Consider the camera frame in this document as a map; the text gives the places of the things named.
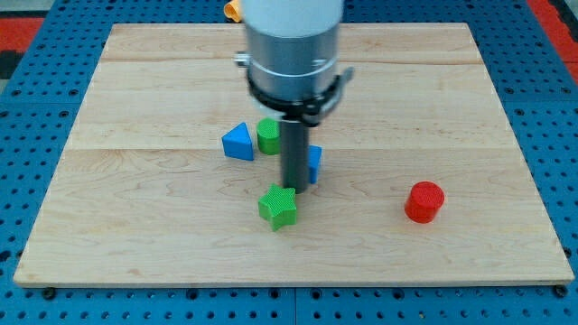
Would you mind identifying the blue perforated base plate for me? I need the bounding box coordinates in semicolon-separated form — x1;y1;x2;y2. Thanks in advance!
1;0;577;324

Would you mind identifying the orange yellow block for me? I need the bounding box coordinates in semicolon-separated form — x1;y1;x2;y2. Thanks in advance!
223;0;243;23

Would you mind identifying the blue triangle block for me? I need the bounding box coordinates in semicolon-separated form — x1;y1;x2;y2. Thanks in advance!
221;122;254;161

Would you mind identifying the green star block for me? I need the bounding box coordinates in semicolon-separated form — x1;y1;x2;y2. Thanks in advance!
257;183;297;232

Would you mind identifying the green cylinder block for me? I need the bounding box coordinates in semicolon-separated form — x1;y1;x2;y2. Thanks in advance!
256;118;280;155

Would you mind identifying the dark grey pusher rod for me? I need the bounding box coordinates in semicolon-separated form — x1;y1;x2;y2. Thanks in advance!
280;122;309;194

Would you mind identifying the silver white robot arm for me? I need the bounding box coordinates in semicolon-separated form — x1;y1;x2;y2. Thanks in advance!
235;0;353;127

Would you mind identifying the red cylinder block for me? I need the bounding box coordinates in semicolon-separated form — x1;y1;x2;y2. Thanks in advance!
404;181;445;224

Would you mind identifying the light wooden board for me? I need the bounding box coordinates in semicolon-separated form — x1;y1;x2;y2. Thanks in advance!
14;23;574;288

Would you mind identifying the blue block behind rod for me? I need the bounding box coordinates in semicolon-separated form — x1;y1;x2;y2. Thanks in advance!
308;144;322;184

